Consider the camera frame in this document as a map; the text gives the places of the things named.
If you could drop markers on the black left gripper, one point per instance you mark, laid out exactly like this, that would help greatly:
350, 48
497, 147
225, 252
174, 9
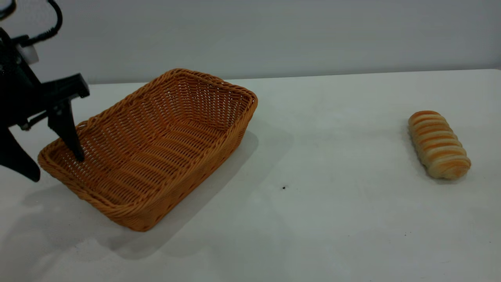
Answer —
19, 98

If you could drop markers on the orange woven wicker basket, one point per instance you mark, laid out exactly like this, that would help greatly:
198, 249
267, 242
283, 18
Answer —
164, 145

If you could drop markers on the striped long bread roll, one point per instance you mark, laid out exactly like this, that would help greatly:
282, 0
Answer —
438, 147

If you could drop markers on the white wrist connector piece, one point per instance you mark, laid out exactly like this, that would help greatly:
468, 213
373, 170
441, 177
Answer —
29, 54

